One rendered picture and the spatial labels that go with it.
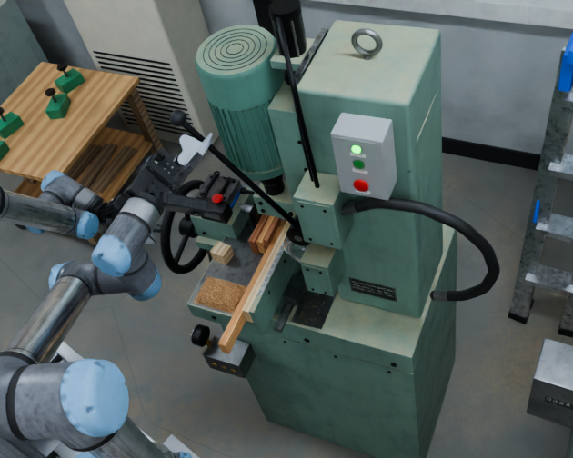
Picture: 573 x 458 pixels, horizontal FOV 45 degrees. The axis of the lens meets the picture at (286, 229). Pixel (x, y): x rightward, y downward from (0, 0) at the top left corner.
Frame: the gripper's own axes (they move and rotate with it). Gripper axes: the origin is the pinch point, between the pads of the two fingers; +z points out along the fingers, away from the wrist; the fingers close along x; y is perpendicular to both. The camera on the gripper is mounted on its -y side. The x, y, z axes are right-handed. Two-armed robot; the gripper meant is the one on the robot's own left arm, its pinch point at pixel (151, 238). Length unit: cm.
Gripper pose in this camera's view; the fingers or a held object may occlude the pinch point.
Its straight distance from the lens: 204.5
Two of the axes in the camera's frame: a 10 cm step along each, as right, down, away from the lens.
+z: 8.5, 5.2, 0.0
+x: -4.3, 7.1, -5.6
